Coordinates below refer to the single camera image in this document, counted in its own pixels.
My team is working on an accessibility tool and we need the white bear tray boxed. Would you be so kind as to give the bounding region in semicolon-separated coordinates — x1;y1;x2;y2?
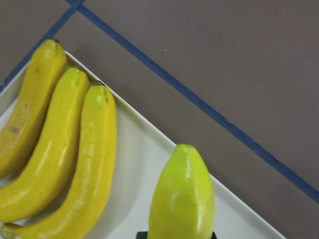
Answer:
0;49;287;239

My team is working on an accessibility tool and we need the yellow banana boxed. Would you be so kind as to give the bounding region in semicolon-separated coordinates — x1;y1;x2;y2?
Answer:
0;39;67;178
148;144;215;239
0;67;90;223
0;85;117;239

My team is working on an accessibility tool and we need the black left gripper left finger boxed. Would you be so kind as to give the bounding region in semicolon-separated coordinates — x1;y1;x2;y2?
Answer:
136;231;148;239

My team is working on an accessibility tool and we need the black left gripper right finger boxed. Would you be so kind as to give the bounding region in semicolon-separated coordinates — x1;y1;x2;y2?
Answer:
211;232;217;239

